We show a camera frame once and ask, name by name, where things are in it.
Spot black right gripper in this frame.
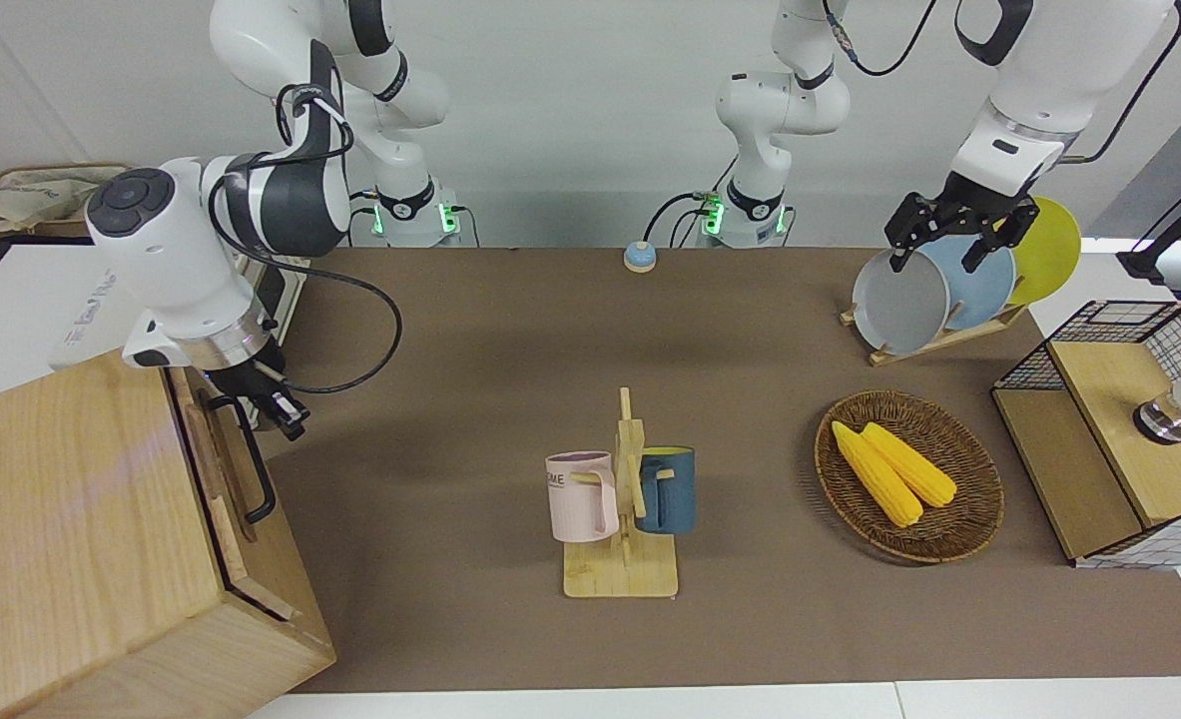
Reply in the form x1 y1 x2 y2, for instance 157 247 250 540
212 344 310 443

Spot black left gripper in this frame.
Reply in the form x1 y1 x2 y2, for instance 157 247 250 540
886 171 1041 274

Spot wooden drawer with black handle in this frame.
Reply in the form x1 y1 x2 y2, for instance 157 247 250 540
166 364 303 622

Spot light blue plate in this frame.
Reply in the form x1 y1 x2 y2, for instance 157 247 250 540
919 235 1017 333

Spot yellow plate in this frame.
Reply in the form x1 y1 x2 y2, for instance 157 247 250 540
1004 196 1083 307

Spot grey plate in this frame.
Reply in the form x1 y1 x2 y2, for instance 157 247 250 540
852 248 951 356

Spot wooden plate rack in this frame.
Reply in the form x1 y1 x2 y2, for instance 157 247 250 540
840 300 1030 367

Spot black pole stand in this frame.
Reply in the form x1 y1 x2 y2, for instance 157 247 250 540
1117 165 1181 283

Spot brown table mat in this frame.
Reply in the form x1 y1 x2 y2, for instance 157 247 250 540
266 248 1181 695

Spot yellow corn cob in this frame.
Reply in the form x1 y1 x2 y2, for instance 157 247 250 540
862 421 958 508
832 420 924 528

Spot light wooden cabinet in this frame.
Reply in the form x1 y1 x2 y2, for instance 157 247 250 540
0 348 337 719

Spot brown wicker basket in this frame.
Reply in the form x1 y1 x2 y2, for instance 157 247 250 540
815 390 1005 566

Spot pink mug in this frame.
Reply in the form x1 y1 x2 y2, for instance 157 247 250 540
545 451 621 543

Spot white cloth bag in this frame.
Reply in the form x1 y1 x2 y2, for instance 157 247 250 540
0 168 132 237

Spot wooden mug rack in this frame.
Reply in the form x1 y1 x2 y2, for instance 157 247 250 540
562 387 681 600

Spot dark blue mug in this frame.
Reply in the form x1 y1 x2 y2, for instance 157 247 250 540
636 446 697 535

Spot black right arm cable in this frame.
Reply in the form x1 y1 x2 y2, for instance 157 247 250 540
209 85 404 395

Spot black left arm upper cable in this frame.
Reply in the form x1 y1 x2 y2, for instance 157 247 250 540
823 0 940 78

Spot wire grid shelf with wood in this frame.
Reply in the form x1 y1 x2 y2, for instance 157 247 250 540
991 300 1181 571

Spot black left arm wrist cable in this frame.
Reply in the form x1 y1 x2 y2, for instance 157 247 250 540
1059 0 1181 166

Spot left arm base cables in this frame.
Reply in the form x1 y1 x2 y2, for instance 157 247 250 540
643 188 719 249

